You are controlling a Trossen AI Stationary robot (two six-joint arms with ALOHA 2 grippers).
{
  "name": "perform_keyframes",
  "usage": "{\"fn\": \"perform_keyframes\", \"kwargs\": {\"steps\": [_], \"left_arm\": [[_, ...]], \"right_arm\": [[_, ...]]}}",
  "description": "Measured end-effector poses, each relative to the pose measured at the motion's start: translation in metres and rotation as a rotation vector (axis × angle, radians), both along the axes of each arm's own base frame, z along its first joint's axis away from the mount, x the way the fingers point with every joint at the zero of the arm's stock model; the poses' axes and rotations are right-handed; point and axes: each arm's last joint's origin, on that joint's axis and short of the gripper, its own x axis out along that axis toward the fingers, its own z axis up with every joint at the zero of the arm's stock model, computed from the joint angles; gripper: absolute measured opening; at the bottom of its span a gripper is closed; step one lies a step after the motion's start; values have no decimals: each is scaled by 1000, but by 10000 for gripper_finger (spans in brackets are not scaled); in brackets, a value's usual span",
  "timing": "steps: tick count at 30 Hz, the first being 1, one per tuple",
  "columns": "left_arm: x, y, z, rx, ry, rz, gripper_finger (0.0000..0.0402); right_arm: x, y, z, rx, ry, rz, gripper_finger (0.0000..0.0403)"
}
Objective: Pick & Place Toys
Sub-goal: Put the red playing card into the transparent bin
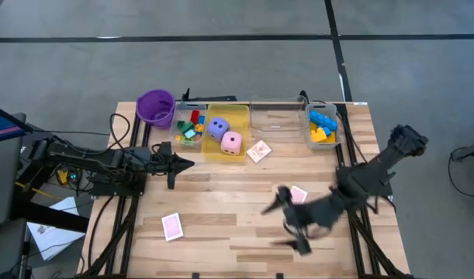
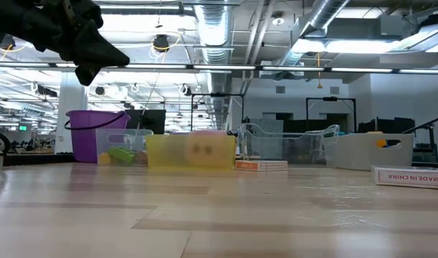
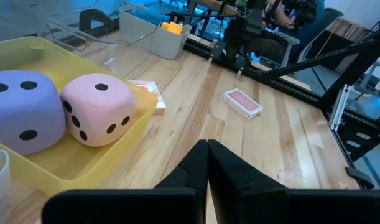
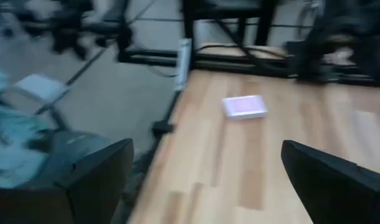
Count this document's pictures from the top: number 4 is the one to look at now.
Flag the white paper sheets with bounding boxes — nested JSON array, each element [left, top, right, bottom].
[[14, 73, 70, 104]]

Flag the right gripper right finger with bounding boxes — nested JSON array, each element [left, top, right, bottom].
[[280, 139, 380, 224]]

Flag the black equipment cart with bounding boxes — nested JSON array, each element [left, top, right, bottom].
[[0, 0, 133, 62]]

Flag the teal fabric object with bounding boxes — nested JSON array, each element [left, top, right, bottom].
[[0, 68, 53, 189]]

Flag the pink playing card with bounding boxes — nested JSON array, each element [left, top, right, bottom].
[[221, 95, 268, 121]]

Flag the silver metal bracket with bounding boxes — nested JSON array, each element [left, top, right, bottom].
[[173, 37, 193, 91]]

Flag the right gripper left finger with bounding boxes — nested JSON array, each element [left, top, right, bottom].
[[0, 138, 135, 224]]

